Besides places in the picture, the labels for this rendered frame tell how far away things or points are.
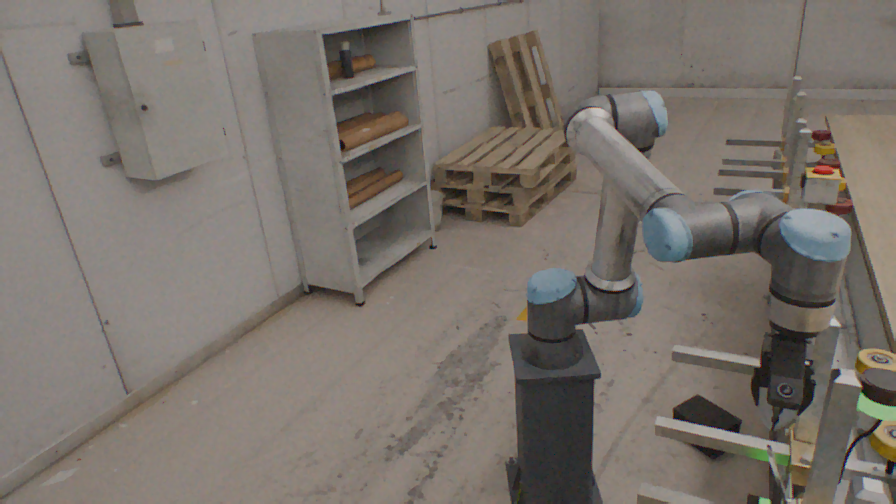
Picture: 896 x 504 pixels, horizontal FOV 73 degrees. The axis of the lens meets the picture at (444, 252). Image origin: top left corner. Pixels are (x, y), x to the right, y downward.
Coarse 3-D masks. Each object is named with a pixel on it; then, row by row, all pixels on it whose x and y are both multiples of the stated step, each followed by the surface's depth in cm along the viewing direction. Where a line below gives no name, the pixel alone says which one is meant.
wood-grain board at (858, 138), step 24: (840, 120) 307; (864, 120) 303; (888, 120) 299; (840, 144) 270; (864, 144) 267; (888, 144) 264; (840, 168) 246; (864, 168) 239; (888, 168) 237; (864, 192) 216; (888, 192) 214; (864, 216) 197; (888, 216) 196; (864, 240) 182; (888, 240) 180; (888, 264) 167; (888, 288) 155; (888, 312) 145; (888, 336) 141
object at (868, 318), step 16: (848, 224) 226; (848, 256) 218; (864, 256) 191; (848, 272) 214; (864, 272) 188; (848, 288) 210; (864, 288) 185; (864, 304) 182; (864, 320) 179; (880, 320) 161; (864, 336) 177; (880, 336) 159
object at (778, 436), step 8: (776, 152) 332; (776, 168) 308; (776, 184) 287; (776, 408) 147; (776, 416) 145; (776, 432) 140; (784, 432) 140; (776, 440) 138; (784, 440) 137; (784, 472) 126; (784, 480) 125; (776, 488) 125; (792, 488) 125; (800, 488) 124; (776, 496) 124; (792, 496) 123
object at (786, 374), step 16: (784, 336) 94; (784, 352) 93; (800, 352) 92; (784, 368) 92; (800, 368) 91; (768, 384) 93; (784, 384) 90; (800, 384) 90; (768, 400) 91; (784, 400) 89; (800, 400) 89
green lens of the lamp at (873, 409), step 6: (858, 402) 88; (864, 402) 87; (870, 402) 86; (864, 408) 87; (870, 408) 86; (876, 408) 85; (882, 408) 85; (888, 408) 84; (894, 408) 84; (870, 414) 86; (876, 414) 85; (882, 414) 85; (888, 414) 85; (894, 414) 84
